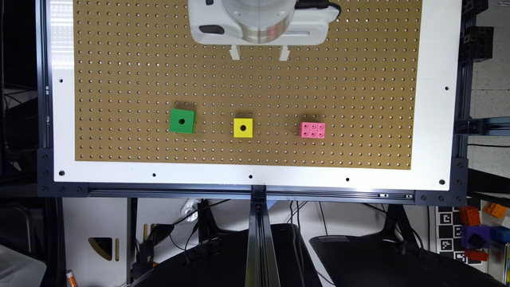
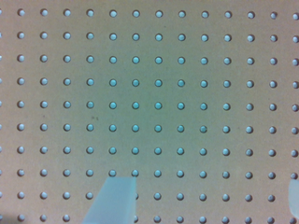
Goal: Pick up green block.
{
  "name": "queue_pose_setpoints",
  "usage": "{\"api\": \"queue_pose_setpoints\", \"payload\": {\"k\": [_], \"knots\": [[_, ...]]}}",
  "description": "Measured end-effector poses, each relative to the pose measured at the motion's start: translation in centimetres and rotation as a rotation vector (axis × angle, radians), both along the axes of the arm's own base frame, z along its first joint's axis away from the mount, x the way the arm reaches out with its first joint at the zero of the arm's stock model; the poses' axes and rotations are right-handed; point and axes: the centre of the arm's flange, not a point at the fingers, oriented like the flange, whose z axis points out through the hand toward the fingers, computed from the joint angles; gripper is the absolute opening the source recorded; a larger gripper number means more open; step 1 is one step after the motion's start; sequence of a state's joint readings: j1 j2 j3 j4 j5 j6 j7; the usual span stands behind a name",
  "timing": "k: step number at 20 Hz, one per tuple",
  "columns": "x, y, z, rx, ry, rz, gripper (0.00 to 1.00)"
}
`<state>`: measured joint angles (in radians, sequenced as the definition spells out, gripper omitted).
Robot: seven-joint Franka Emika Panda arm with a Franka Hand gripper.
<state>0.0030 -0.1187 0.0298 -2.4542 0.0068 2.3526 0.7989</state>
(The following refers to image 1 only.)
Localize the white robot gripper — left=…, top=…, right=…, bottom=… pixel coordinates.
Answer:
left=187, top=0, right=339, bottom=61

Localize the green cube block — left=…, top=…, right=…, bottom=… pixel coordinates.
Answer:
left=169, top=108, right=196, bottom=134

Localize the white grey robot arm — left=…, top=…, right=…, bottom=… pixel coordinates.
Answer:
left=187, top=0, right=342, bottom=61

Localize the yellow cube block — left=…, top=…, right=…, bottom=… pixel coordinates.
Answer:
left=233, top=118, right=253, bottom=138

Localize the pink studded brick block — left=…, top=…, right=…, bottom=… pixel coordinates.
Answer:
left=300, top=122, right=326, bottom=139

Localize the black block stack upper right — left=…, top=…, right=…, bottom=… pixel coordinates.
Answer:
left=459, top=0, right=494, bottom=62

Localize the purple block on shelf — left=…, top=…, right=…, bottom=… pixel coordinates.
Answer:
left=461, top=225, right=491, bottom=249

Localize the orange yellow block on shelf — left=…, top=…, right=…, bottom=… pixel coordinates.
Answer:
left=482, top=202, right=508, bottom=219

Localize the red block on shelf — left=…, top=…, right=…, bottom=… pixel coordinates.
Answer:
left=465, top=249, right=488, bottom=261

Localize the blue block on shelf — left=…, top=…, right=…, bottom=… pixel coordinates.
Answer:
left=490, top=226, right=510, bottom=243

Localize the black chair left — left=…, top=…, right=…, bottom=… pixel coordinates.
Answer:
left=133, top=223, right=322, bottom=287

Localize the black chair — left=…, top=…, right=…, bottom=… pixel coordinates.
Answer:
left=133, top=223, right=322, bottom=287
left=310, top=235, right=504, bottom=287

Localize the black chair right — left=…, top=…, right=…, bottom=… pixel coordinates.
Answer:
left=310, top=235, right=504, bottom=287

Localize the black white fiducial marker sheet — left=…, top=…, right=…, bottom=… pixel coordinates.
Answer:
left=435, top=206, right=482, bottom=265

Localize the orange glue stick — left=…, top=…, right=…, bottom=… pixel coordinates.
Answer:
left=66, top=270, right=78, bottom=287

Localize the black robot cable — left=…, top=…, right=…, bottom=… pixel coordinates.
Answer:
left=295, top=0, right=343, bottom=20

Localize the brown pegboard with white frame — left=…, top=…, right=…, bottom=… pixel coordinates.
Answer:
left=45, top=0, right=463, bottom=191

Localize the dark aluminium table frame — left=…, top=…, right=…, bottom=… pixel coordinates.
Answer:
left=35, top=0, right=510, bottom=287

